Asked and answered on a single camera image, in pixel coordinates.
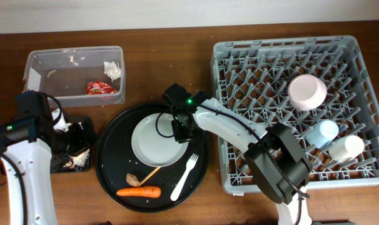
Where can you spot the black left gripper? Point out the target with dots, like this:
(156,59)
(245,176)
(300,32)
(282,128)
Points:
(84,141)

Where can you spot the cream cup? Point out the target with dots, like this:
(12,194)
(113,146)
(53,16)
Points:
(346,148)

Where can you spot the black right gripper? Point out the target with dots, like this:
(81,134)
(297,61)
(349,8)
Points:
(180,137)

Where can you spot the black rectangular tray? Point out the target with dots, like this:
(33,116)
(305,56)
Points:
(64,164)

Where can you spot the pink saucer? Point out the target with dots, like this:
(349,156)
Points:
(306,92)

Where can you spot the red snack wrapper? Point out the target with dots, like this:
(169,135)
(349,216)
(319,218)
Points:
(99,87)

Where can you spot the wooden chopstick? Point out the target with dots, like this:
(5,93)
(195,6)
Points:
(149,175)

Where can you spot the grey dishwasher rack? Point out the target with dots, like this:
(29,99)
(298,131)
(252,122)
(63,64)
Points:
(251,78)

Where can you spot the orange carrot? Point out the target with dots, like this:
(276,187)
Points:
(146,192)

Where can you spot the blue bowl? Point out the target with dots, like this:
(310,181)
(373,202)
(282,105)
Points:
(323,133)

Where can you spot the white tissue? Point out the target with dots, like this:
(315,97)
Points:
(112,70)

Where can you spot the clear plastic waste bin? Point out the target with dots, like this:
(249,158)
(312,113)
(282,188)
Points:
(65,73)

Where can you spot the pile of white rice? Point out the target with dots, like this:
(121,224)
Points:
(80,160)

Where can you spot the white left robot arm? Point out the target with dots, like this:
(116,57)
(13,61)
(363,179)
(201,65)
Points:
(30,151)

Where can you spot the white plastic fork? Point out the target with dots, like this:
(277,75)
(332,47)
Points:
(191,162)

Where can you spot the walnut shell piece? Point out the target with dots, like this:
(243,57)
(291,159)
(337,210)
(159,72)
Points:
(132,180)

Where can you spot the grey plate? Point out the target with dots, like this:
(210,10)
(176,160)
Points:
(151,148)

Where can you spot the round black serving tray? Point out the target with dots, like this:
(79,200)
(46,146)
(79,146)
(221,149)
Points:
(141,166)

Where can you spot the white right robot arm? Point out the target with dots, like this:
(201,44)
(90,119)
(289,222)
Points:
(277,163)

